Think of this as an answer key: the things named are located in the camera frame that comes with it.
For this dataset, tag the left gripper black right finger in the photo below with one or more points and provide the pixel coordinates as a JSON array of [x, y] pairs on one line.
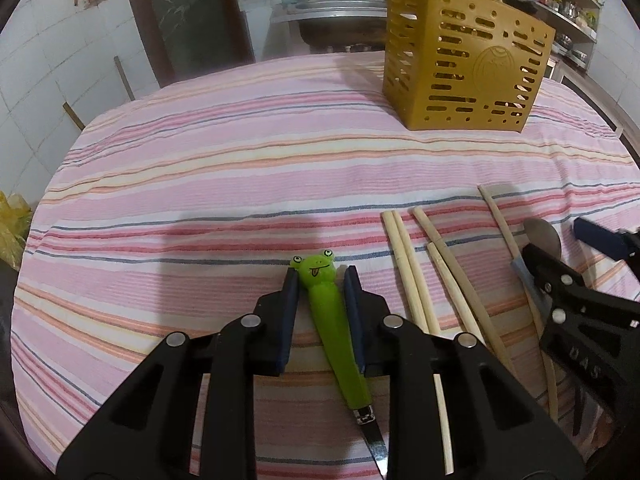
[[455, 411]]

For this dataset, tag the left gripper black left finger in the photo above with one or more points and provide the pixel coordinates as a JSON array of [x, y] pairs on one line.
[[186, 388]]

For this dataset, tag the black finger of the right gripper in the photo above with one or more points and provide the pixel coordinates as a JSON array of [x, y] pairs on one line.
[[592, 335], [616, 245]]

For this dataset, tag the wooden chopstick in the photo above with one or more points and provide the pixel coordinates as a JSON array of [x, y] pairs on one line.
[[464, 312], [519, 268], [432, 328], [482, 317], [402, 263]]

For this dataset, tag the green frog handle fork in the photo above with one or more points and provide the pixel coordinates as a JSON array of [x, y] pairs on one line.
[[318, 275]]

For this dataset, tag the pink striped tablecloth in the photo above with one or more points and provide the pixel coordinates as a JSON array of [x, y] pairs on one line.
[[178, 211]]

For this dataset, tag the yellow perforated utensil holder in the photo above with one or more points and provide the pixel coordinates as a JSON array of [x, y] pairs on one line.
[[463, 64]]

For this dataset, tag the yellow plastic bag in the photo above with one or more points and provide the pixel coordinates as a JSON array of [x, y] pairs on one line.
[[15, 220]]

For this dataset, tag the steel sink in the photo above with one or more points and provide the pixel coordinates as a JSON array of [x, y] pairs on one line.
[[326, 26]]

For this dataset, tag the dark wooden glass door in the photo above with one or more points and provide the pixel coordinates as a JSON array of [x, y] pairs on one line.
[[184, 39]]

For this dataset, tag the corner wall shelf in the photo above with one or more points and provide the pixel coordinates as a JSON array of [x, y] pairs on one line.
[[576, 26]]

